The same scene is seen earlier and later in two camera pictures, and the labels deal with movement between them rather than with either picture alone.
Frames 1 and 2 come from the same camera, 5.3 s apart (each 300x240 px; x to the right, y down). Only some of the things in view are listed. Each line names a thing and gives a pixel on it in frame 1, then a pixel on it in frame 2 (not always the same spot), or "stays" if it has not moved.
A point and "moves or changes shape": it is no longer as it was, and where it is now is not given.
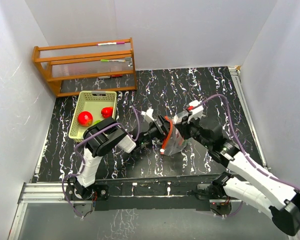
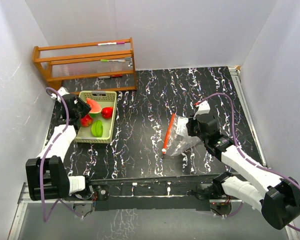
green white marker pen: x=112 y=60 stays
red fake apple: x=85 y=118 stays
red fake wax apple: x=107 y=112 stays
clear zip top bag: x=174 y=140 moves or changes shape
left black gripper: x=164 y=129 to x=86 y=108
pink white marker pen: x=111 y=43 stays
